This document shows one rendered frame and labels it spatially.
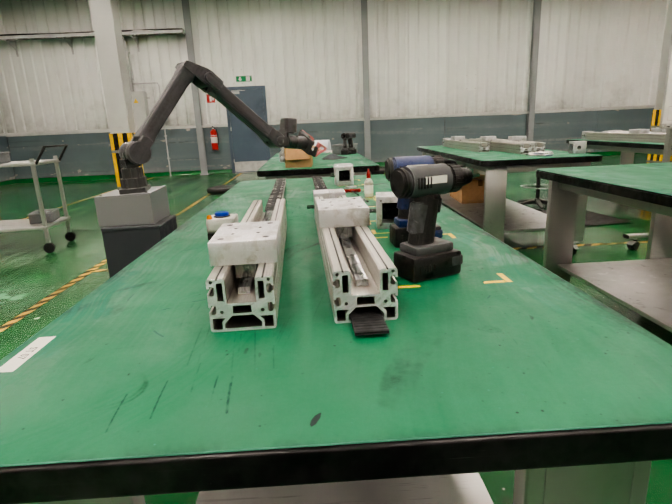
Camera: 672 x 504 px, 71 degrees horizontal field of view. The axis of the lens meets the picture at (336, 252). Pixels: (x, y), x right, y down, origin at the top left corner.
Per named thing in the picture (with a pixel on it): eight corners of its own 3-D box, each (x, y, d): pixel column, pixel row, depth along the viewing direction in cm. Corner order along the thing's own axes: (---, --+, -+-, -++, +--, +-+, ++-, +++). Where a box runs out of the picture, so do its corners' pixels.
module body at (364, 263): (315, 223, 151) (314, 196, 149) (346, 221, 152) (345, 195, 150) (334, 323, 74) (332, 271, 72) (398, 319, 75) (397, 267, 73)
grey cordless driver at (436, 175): (387, 275, 97) (385, 166, 91) (463, 259, 105) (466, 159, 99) (409, 285, 90) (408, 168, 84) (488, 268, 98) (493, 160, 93)
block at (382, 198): (368, 222, 149) (367, 192, 146) (405, 221, 148) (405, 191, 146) (368, 229, 139) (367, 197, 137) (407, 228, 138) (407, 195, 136)
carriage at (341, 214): (317, 226, 119) (315, 199, 117) (360, 223, 120) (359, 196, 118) (320, 240, 104) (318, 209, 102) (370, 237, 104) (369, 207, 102)
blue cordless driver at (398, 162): (384, 241, 124) (383, 156, 118) (458, 237, 126) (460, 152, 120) (390, 249, 117) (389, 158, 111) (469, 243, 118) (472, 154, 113)
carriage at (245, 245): (225, 257, 94) (222, 223, 92) (282, 253, 94) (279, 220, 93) (211, 282, 78) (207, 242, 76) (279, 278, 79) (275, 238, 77)
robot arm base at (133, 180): (126, 190, 172) (118, 194, 160) (121, 167, 170) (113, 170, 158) (151, 187, 173) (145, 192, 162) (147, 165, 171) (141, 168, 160)
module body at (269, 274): (255, 226, 150) (253, 200, 148) (287, 225, 151) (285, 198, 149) (211, 332, 73) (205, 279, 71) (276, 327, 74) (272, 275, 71)
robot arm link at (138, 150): (178, 54, 174) (190, 49, 167) (207, 79, 183) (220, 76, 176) (113, 155, 165) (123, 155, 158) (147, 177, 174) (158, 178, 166)
